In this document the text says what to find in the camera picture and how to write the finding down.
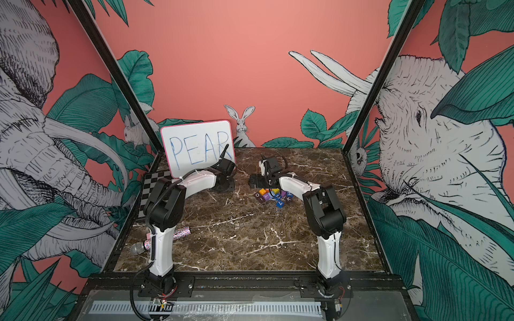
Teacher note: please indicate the black white checkerboard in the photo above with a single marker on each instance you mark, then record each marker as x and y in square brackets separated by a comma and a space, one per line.
[149, 182]

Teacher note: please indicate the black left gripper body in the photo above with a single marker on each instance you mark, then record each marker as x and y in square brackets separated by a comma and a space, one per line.
[229, 185]

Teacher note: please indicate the glittery purple tube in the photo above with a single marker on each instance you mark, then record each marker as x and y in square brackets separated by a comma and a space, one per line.
[180, 233]

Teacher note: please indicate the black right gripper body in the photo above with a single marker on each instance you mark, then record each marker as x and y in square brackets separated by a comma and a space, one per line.
[262, 181]

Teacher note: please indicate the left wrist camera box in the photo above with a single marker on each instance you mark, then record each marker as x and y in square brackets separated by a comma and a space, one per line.
[226, 167]

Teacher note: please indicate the black mounting rail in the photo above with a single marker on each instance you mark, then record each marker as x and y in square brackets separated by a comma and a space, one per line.
[307, 283]

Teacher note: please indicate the pink framed whiteboard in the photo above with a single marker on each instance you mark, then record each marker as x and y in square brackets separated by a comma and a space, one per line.
[196, 145]

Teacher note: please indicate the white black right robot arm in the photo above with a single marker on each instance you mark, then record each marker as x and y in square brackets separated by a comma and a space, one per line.
[325, 216]

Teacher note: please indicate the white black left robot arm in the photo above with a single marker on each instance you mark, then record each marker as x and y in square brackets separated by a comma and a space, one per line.
[164, 210]

